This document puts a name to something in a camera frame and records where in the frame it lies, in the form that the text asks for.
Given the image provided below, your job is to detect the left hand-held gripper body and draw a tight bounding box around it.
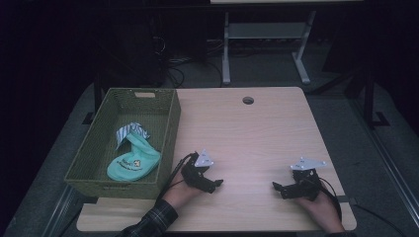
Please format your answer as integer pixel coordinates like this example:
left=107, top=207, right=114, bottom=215
left=180, top=148, right=214, bottom=190

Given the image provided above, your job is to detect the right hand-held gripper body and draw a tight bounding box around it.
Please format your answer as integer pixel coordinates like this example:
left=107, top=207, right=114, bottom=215
left=290, top=157, right=328, bottom=201

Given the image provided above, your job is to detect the mint green baby garment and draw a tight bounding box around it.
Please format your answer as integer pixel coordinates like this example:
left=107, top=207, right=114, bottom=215
left=106, top=121, right=162, bottom=183

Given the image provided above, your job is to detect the green woven basket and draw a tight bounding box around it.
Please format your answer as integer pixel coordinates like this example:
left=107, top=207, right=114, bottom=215
left=63, top=87, right=182, bottom=200

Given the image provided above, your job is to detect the person's left hand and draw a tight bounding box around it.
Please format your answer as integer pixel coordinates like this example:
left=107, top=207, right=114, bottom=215
left=162, top=174, right=206, bottom=211

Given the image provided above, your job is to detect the person's right hand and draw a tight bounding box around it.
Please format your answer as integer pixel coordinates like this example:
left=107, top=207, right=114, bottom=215
left=295, top=191, right=345, bottom=233

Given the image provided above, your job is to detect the black metal stand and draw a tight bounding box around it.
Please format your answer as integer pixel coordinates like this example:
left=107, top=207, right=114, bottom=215
left=342, top=62, right=391, bottom=129

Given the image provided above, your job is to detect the dark bulky equipment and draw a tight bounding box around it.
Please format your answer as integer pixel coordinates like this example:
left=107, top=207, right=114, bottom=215
left=108, top=13, right=166, bottom=87

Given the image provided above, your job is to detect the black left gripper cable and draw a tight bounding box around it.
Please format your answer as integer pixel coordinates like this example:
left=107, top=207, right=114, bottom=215
left=157, top=152, right=196, bottom=202

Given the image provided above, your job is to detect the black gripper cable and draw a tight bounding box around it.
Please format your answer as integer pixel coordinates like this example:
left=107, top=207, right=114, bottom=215
left=314, top=177, right=408, bottom=237
left=157, top=152, right=196, bottom=202

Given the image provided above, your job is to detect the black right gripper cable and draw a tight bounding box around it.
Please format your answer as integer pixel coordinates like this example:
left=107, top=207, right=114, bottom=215
left=314, top=177, right=408, bottom=237

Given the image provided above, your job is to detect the metal floor rail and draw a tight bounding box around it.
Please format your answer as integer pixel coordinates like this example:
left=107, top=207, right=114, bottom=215
left=349, top=98, right=419, bottom=228
left=41, top=184, right=82, bottom=237

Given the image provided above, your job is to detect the tangle of black floor cables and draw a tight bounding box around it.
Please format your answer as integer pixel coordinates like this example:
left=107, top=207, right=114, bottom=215
left=161, top=36, right=225, bottom=89

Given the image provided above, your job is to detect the grey metal frame desk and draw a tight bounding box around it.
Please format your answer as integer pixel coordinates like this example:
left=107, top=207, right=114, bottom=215
left=209, top=0, right=364, bottom=86

